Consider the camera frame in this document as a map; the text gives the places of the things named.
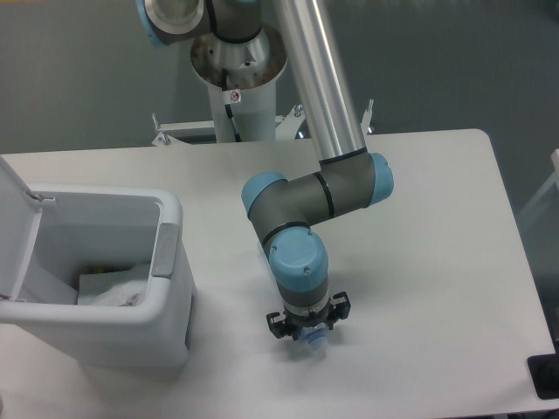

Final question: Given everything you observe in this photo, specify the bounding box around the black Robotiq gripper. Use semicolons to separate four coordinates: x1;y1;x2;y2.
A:
266;292;351;340

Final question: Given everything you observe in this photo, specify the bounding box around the white plastic packaging bag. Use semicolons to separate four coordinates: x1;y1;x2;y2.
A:
88;264;149;306

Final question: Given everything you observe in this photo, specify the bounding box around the crushed clear plastic bottle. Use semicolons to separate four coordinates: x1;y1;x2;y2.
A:
300;324;328;356

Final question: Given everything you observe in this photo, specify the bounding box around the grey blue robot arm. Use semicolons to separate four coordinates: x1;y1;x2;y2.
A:
136;1;394;340

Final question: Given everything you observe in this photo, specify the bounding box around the white trash can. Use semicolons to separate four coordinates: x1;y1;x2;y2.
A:
1;184;193;367

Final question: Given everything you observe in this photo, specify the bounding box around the white trash can lid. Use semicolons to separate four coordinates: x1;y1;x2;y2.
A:
1;158;43;302

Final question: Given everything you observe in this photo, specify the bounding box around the black device at table edge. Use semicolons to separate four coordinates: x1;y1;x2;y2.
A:
528;354;558;400

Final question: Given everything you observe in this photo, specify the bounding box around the black cable on pedestal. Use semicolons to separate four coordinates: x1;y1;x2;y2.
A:
221;68;244;143

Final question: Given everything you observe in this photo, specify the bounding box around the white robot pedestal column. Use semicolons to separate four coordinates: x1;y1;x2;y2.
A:
190;23;287;143

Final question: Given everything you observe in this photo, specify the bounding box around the white frame at right edge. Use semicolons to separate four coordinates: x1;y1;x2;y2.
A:
516;149;558;234

